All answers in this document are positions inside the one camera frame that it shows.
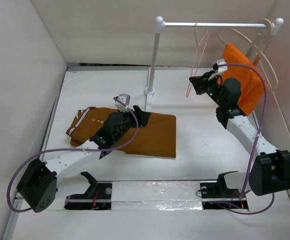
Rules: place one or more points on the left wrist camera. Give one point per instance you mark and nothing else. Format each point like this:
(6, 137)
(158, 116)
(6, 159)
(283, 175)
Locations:
(122, 102)

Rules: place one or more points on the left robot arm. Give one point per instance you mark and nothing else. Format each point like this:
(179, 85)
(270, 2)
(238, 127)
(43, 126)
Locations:
(38, 184)

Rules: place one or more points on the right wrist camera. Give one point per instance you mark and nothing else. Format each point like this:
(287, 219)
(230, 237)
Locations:
(219, 67)

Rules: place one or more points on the cream wooden hanger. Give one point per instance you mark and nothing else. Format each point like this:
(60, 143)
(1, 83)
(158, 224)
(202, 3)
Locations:
(258, 45)

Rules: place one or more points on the orange garment on hanger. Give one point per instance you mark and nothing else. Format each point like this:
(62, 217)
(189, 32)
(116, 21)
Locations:
(252, 88)

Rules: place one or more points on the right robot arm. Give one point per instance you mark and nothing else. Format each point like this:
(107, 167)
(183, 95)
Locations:
(268, 168)

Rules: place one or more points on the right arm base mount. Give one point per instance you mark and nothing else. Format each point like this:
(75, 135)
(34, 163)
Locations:
(215, 195)

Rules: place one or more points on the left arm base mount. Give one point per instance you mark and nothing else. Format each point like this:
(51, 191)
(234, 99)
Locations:
(97, 197)

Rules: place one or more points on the white clothes rack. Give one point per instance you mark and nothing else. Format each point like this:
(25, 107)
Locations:
(160, 24)

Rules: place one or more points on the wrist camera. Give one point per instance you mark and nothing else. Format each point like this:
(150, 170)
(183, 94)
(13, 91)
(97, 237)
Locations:
(219, 67)
(122, 102)

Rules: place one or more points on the brown trousers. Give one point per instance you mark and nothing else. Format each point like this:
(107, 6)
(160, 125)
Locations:
(157, 139)

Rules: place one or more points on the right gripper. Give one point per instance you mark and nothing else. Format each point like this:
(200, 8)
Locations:
(200, 82)

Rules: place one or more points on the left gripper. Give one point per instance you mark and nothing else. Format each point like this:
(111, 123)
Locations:
(142, 116)

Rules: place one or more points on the silver tape strip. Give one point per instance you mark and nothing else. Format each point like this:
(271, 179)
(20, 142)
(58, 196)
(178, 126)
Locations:
(175, 195)

